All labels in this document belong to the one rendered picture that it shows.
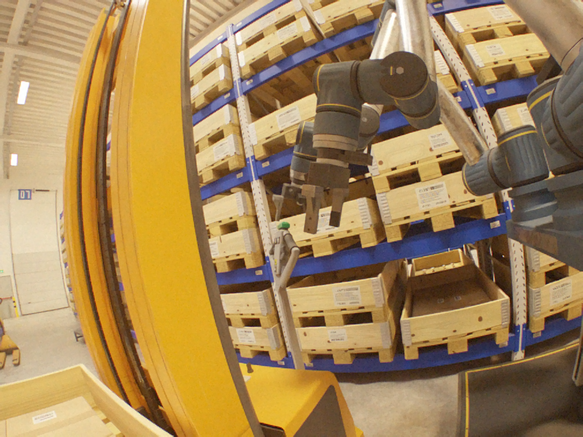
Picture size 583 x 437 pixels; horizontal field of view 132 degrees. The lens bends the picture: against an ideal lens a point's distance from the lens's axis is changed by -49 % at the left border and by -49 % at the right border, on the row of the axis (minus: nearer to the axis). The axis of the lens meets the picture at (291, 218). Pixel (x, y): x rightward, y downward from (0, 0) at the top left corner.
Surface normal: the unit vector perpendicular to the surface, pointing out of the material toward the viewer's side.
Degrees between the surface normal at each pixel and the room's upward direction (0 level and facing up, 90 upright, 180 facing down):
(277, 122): 90
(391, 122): 90
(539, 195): 90
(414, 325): 90
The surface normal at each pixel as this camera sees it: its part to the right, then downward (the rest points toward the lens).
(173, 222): 0.85, -0.23
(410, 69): -0.62, 0.06
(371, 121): -0.03, -0.09
